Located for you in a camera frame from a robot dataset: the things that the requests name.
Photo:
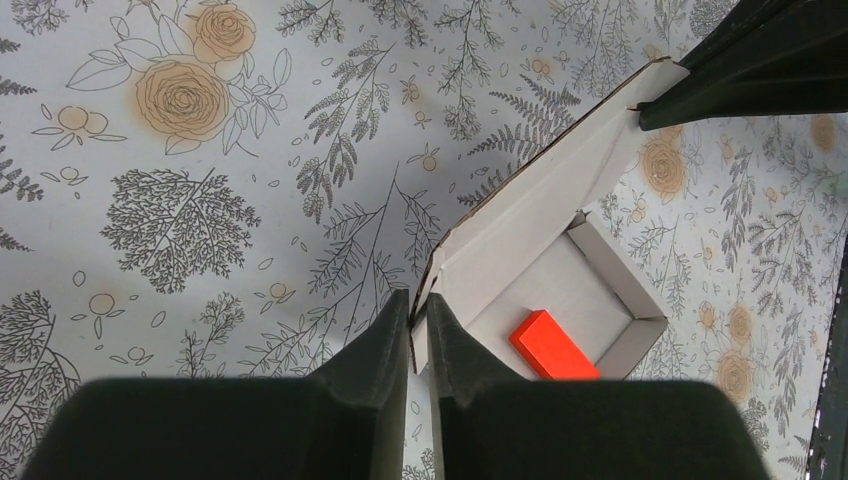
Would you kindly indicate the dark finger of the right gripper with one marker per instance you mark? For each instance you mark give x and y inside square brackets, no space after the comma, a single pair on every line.
[765,58]

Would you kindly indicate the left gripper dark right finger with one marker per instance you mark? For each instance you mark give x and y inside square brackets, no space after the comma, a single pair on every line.
[491,423]

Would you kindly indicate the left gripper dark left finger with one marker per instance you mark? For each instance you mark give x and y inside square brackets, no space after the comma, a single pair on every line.
[344,420]

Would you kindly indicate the red rectangular block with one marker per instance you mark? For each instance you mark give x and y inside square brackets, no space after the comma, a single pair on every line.
[549,351]

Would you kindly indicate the white cardboard paper box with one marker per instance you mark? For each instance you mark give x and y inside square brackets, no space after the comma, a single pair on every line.
[532,244]

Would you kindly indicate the floral patterned table cloth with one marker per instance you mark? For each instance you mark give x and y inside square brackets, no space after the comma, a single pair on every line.
[234,188]

